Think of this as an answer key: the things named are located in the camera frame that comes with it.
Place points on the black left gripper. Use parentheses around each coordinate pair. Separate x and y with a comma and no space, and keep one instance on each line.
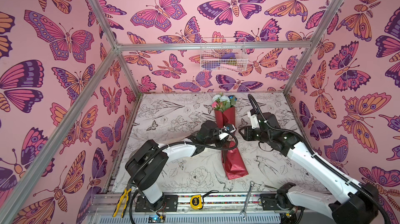
(215,129)

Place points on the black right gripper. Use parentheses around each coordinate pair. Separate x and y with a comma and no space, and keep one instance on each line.
(250,132)

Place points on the small pink fake rose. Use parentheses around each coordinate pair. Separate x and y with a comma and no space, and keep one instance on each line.
(215,105)

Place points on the white fake rose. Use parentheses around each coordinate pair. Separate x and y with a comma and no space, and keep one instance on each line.
(224,102)

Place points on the dark red wrapping paper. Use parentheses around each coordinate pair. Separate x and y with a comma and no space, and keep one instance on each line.
(232,161)

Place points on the blue fake rose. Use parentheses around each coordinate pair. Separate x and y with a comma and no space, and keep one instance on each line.
(233,100)

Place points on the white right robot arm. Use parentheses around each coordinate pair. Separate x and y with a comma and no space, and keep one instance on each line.
(348,201)

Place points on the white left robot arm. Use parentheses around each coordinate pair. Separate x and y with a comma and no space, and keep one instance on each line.
(146,164)

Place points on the silver combination wrench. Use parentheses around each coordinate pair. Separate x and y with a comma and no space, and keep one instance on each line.
(243,213)

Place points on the yellow tape measure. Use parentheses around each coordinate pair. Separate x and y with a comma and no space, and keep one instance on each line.
(196,202)

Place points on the green circuit board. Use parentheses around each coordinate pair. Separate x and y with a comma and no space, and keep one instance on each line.
(156,219)

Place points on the white wire basket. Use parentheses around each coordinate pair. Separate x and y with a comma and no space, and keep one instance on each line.
(235,60)

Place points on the aluminium frame crossbar back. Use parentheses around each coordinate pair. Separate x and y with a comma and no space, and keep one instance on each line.
(214,45)

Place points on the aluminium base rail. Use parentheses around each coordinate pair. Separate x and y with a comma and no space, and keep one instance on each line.
(218,202)

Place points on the yellow handled pliers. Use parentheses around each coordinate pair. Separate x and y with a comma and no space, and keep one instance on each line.
(122,203)

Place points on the aluminium frame post right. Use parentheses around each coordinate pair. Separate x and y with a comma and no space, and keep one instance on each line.
(317,35)

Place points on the aluminium frame post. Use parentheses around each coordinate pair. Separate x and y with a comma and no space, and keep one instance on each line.
(317,35)
(103,23)

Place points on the aluminium frame post left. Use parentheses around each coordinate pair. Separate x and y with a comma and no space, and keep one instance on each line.
(103,23)

